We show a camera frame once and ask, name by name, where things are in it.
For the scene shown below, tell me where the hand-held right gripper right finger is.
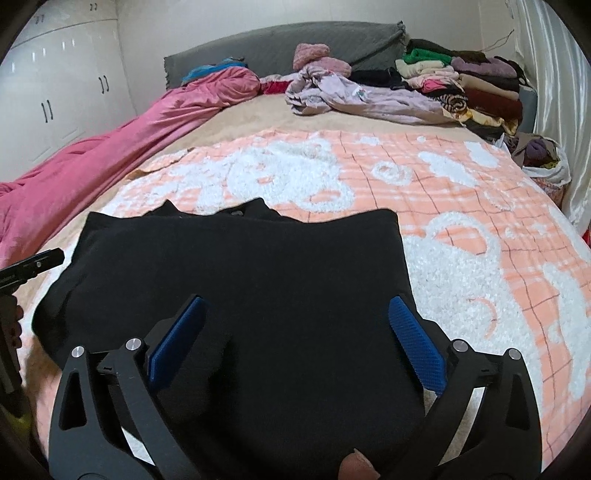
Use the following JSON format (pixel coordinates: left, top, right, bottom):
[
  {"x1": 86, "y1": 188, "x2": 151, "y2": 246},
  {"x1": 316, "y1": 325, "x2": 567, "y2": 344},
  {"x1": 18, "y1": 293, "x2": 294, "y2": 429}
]
[{"x1": 388, "y1": 295, "x2": 544, "y2": 480}]

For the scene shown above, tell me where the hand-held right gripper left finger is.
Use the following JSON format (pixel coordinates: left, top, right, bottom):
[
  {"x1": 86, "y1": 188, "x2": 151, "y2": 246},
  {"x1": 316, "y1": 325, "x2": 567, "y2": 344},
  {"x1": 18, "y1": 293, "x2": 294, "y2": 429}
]
[{"x1": 48, "y1": 295, "x2": 207, "y2": 480}]

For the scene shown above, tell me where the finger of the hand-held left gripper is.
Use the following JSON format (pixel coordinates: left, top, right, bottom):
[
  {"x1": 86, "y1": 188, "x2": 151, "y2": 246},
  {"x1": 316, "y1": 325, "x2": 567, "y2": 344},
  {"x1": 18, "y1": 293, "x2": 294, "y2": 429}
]
[{"x1": 33, "y1": 248, "x2": 65, "y2": 272}]

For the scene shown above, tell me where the black sweatshirt with orange patches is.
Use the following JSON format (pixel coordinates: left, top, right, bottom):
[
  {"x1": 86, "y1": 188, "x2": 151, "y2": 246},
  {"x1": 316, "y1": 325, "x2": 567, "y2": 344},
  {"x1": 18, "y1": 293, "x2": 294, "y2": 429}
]
[{"x1": 31, "y1": 198, "x2": 445, "y2": 480}]

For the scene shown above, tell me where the person's left forearm green sleeve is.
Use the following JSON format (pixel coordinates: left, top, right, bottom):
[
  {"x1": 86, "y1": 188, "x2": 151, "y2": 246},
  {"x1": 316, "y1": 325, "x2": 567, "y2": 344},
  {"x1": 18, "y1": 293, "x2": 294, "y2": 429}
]
[{"x1": 7, "y1": 401, "x2": 35, "y2": 432}]

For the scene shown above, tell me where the white bag of clothes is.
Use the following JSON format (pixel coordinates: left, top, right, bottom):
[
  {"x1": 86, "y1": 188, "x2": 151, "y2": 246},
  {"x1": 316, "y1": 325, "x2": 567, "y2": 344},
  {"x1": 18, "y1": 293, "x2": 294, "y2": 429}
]
[{"x1": 509, "y1": 131, "x2": 574, "y2": 191}]

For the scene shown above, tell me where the pile of folded clothes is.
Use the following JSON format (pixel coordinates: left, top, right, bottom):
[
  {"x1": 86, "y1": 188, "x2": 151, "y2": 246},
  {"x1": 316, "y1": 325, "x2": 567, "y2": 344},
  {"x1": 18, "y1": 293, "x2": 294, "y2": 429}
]
[{"x1": 351, "y1": 39, "x2": 530, "y2": 140}]

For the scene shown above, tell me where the person's left hand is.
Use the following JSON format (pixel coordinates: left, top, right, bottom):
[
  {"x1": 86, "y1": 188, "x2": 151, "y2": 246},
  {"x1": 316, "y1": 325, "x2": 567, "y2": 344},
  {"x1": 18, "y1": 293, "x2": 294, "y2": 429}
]
[{"x1": 11, "y1": 305, "x2": 25, "y2": 352}]

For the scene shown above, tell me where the person's right hand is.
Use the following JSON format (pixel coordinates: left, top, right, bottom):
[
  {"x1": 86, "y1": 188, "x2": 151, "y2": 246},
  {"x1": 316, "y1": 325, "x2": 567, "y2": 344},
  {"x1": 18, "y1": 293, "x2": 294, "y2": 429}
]
[{"x1": 339, "y1": 450, "x2": 382, "y2": 480}]

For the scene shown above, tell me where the pink comforter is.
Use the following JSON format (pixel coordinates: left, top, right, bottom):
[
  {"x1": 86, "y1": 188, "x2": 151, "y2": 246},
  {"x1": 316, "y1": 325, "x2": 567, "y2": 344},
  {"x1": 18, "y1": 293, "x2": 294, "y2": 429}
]
[{"x1": 0, "y1": 68, "x2": 262, "y2": 269}]

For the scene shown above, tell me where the peach and white checked blanket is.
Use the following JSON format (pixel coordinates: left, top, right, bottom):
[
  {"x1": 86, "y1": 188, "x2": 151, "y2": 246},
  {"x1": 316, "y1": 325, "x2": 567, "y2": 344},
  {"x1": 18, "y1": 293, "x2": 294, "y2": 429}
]
[{"x1": 25, "y1": 128, "x2": 591, "y2": 468}]

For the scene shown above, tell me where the white wardrobe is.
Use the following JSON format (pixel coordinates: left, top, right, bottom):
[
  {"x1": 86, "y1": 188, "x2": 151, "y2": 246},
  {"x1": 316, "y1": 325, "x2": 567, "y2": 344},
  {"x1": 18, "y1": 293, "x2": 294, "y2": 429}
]
[{"x1": 0, "y1": 0, "x2": 140, "y2": 161}]

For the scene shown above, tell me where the beige bed sheet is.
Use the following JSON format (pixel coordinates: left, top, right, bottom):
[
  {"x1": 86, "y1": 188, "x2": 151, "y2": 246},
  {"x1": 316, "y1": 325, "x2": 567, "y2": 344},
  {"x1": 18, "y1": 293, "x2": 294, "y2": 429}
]
[{"x1": 60, "y1": 88, "x2": 509, "y2": 197}]

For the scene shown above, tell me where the blue cloth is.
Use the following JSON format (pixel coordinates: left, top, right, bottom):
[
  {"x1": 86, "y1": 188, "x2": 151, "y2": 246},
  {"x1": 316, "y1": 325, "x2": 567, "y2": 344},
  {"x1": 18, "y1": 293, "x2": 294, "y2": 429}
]
[{"x1": 182, "y1": 57, "x2": 246, "y2": 85}]

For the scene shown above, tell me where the lilac crumpled garment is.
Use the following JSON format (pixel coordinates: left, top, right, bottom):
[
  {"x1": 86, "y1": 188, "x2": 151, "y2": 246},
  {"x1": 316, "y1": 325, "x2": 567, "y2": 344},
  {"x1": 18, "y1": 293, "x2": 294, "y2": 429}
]
[{"x1": 284, "y1": 65, "x2": 463, "y2": 127}]

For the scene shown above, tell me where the red cloth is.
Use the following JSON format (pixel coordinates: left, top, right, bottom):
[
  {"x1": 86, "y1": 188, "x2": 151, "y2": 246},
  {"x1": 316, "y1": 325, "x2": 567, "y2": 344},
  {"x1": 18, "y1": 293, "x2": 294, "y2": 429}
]
[{"x1": 260, "y1": 78, "x2": 297, "y2": 96}]

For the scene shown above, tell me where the white satin curtain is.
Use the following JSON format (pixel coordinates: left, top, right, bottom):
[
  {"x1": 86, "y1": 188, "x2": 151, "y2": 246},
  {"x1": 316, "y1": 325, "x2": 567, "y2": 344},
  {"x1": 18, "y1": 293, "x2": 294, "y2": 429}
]
[{"x1": 507, "y1": 0, "x2": 591, "y2": 224}]

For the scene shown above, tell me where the pink knit garment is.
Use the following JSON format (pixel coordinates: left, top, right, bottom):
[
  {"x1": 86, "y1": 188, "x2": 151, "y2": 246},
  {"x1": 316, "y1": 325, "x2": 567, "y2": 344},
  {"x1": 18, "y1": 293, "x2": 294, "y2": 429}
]
[{"x1": 314, "y1": 56, "x2": 353, "y2": 77}]

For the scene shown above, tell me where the grey headboard cover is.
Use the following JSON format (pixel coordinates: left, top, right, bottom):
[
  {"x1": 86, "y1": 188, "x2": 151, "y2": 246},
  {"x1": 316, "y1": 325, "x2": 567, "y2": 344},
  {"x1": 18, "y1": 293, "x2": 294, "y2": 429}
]
[{"x1": 164, "y1": 21, "x2": 408, "y2": 91}]

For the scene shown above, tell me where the pink fluffy pillow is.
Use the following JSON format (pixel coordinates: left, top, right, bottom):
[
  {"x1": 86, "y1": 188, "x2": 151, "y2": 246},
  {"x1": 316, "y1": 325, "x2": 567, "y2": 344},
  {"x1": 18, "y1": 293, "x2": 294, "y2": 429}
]
[{"x1": 294, "y1": 43, "x2": 331, "y2": 70}]

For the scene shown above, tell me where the thin wall cable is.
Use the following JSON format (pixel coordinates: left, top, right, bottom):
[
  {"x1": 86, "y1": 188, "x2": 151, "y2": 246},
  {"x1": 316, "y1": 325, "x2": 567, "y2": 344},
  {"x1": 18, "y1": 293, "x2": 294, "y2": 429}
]
[{"x1": 479, "y1": 28, "x2": 516, "y2": 52}]

